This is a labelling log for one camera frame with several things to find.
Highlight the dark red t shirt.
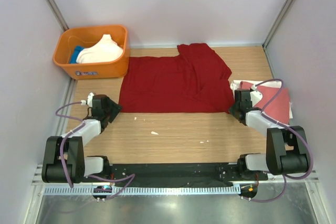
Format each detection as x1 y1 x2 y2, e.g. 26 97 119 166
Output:
119 43 234 113

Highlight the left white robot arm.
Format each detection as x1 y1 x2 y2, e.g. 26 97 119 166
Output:
41 92 122 187

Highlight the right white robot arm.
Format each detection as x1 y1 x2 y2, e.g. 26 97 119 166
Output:
229 89 313 180

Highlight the folded white t shirt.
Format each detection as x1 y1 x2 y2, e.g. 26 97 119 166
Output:
229 79 294 119

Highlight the folded pink t shirt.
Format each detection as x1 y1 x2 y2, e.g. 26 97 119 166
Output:
239 79 290 124

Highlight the white t shirt in bin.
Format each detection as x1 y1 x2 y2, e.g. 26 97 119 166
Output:
76 34 123 64

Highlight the blue t shirt in bin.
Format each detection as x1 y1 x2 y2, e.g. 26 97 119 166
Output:
69 46 84 64

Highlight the orange plastic bin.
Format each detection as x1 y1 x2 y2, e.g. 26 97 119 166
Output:
53 25 130 80

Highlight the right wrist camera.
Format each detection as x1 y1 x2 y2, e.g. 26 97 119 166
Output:
250 84 263 106

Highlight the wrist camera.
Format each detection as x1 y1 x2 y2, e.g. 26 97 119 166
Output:
250 84 263 106
80 92 97 108

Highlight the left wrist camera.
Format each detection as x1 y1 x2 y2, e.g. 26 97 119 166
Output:
80 92 97 108

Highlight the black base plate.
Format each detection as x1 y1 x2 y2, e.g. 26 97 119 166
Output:
96 163 268 188

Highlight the slotted cable duct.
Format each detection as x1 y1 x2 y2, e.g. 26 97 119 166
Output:
44 184 240 196

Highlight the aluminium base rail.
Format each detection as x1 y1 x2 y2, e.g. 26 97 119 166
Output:
31 164 319 186

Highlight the right aluminium frame post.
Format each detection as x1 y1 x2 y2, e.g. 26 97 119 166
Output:
263 0 295 50

